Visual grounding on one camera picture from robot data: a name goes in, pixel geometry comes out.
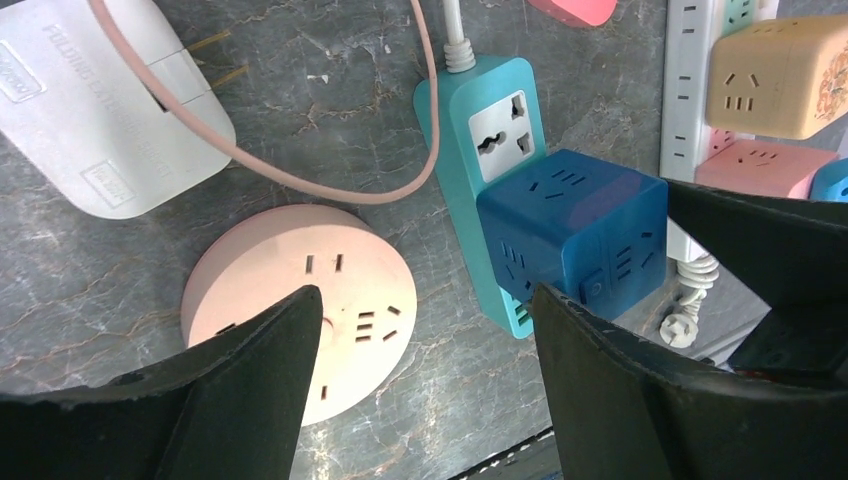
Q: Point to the light pink cube adapter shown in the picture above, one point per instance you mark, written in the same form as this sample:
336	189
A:
764	168

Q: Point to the light blue cube adapter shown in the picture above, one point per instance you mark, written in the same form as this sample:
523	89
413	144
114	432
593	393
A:
830	182

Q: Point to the dark blue cube adapter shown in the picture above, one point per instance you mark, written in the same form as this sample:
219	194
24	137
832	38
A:
594	230

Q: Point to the teal power strip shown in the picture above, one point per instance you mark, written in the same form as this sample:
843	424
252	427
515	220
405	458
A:
490	123

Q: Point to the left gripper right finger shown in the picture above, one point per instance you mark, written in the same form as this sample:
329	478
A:
624	407

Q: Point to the white power strip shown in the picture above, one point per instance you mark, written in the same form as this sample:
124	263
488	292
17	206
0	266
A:
692	28

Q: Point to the white folding plug adapter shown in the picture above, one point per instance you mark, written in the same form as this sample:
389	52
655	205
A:
80	115

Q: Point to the round pink power socket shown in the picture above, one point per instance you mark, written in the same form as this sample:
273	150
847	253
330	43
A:
351	289

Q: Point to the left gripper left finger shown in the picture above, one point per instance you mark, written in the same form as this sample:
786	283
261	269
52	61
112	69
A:
228	408

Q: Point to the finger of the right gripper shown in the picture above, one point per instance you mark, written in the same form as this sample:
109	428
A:
790	253

